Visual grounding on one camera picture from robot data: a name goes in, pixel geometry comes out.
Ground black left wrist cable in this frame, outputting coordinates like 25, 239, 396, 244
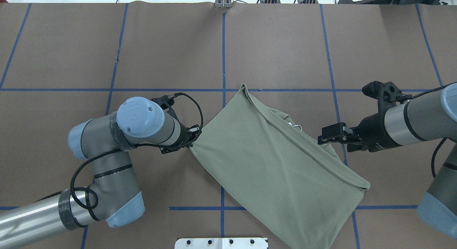
70, 93, 204, 210

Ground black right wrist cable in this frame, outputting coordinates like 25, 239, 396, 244
430, 136, 448, 179

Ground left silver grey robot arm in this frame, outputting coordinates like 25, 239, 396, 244
1, 93, 204, 249

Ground white metal base plate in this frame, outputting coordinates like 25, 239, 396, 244
174, 237, 269, 249

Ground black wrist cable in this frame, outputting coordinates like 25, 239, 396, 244
70, 93, 204, 210
430, 136, 448, 179

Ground olive green long-sleeve shirt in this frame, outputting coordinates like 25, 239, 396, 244
191, 84, 370, 249

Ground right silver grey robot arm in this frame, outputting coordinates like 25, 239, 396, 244
318, 81, 457, 239

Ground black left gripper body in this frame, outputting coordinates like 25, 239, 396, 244
160, 124, 201, 154

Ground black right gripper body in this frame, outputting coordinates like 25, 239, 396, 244
345, 115, 397, 152

